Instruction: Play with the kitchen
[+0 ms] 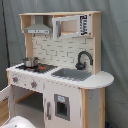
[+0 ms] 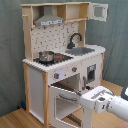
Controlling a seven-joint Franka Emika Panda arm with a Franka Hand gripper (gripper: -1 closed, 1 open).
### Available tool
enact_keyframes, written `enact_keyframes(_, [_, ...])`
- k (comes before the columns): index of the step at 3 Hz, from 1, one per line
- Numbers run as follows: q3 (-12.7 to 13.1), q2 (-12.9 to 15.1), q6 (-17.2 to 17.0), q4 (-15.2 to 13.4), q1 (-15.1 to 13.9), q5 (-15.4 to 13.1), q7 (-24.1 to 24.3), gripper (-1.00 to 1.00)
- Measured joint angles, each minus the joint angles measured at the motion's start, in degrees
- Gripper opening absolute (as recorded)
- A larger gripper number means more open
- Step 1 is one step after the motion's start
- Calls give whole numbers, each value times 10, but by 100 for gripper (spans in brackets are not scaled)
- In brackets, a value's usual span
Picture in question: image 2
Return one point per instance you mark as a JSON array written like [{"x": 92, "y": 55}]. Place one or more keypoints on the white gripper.
[{"x": 97, "y": 99}]

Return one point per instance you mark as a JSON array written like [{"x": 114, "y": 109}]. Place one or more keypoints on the white oven door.
[{"x": 62, "y": 103}]

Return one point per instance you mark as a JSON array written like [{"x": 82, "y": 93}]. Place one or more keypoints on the small metal pot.
[{"x": 46, "y": 56}]

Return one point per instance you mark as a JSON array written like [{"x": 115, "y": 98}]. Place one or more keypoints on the white microwave door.
[{"x": 97, "y": 11}]

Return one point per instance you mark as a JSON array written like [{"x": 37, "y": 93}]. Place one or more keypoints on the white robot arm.
[{"x": 119, "y": 107}]

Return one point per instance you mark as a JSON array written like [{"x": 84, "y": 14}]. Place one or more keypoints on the wooden toy kitchen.
[{"x": 39, "y": 78}]

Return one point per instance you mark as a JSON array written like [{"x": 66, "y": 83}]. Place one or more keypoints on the white cabinet door with dispenser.
[{"x": 91, "y": 72}]

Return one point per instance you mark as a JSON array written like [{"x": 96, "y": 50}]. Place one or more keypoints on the red right stove knob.
[{"x": 74, "y": 69}]

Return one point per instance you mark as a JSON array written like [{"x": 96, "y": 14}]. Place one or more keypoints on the red stove knob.
[
  {"x": 74, "y": 69},
  {"x": 56, "y": 75}
]

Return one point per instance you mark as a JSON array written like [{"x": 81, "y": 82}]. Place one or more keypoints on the red left stove knob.
[{"x": 56, "y": 75}]

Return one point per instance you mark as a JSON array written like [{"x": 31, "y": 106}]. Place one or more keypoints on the grey sink basin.
[{"x": 79, "y": 51}]

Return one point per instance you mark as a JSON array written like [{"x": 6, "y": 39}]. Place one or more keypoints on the black stovetop with red burners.
[{"x": 58, "y": 58}]

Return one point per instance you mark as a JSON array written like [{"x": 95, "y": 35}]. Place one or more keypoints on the black toy faucet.
[{"x": 71, "y": 44}]

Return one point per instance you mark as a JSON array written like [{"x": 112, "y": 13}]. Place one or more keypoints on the grey range hood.
[{"x": 48, "y": 18}]

